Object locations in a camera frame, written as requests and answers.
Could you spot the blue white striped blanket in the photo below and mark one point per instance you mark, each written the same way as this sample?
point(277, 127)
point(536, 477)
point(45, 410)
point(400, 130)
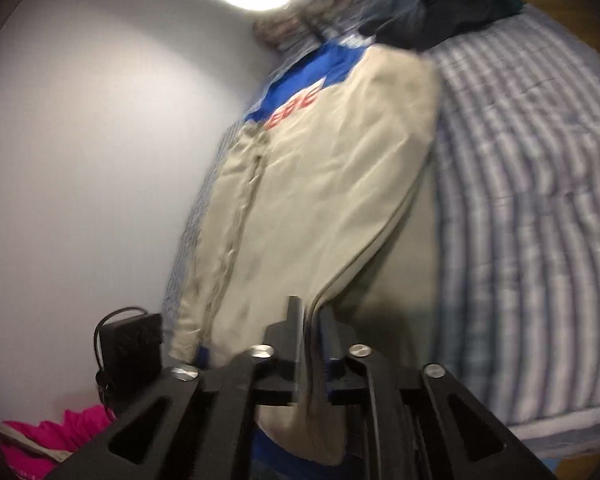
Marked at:
point(530, 185)

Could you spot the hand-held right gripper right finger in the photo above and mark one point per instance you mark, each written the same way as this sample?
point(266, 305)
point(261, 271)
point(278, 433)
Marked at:
point(332, 340)

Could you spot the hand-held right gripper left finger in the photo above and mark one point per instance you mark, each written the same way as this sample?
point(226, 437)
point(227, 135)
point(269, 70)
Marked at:
point(287, 340)

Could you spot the dark blue clothes pile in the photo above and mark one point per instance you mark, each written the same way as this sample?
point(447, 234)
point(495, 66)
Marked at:
point(455, 5)

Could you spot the pink cloth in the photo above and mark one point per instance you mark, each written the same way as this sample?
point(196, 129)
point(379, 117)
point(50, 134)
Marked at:
point(80, 430)

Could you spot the beige and blue jacket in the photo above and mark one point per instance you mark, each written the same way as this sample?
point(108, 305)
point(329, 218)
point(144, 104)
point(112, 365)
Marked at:
point(320, 185)

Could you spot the folded floral quilt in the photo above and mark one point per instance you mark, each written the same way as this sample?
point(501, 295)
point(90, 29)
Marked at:
point(280, 35)

